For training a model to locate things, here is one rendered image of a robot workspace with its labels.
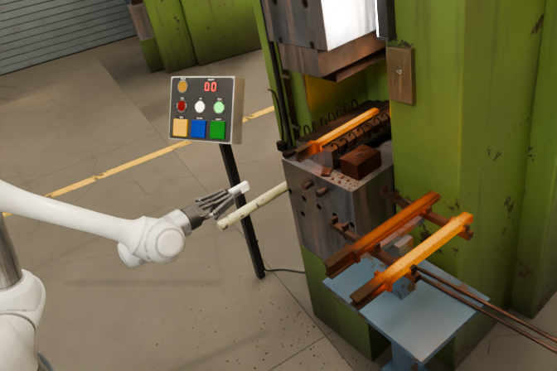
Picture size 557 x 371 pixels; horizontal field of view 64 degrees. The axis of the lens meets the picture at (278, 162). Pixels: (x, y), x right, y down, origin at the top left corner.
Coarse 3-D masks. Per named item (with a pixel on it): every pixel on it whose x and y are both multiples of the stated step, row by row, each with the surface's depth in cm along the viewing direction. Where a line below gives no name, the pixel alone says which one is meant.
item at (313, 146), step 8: (368, 112) 176; (376, 112) 176; (352, 120) 172; (360, 120) 172; (336, 128) 169; (344, 128) 168; (328, 136) 165; (336, 136) 166; (304, 144) 161; (312, 144) 160; (320, 144) 162; (296, 152) 158; (304, 152) 160; (312, 152) 162; (296, 160) 160; (304, 160) 160
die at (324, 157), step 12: (360, 108) 186; (384, 108) 178; (336, 120) 181; (348, 120) 177; (372, 120) 173; (384, 120) 171; (312, 132) 176; (324, 132) 172; (348, 132) 168; (360, 132) 166; (300, 144) 172; (324, 144) 162; (372, 144) 171; (312, 156) 168; (324, 156) 162; (336, 156) 160; (336, 168) 162
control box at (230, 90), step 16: (176, 80) 197; (192, 80) 193; (208, 80) 189; (224, 80) 185; (240, 80) 187; (176, 96) 197; (192, 96) 193; (208, 96) 189; (224, 96) 185; (240, 96) 188; (176, 112) 198; (192, 112) 193; (208, 112) 189; (224, 112) 186; (240, 112) 189; (208, 128) 190; (240, 128) 190
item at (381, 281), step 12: (468, 216) 120; (444, 228) 118; (456, 228) 117; (432, 240) 115; (444, 240) 116; (420, 252) 112; (432, 252) 114; (396, 264) 110; (408, 264) 109; (384, 276) 107; (396, 276) 108; (360, 288) 105; (372, 288) 104; (384, 288) 107; (360, 300) 102; (372, 300) 105
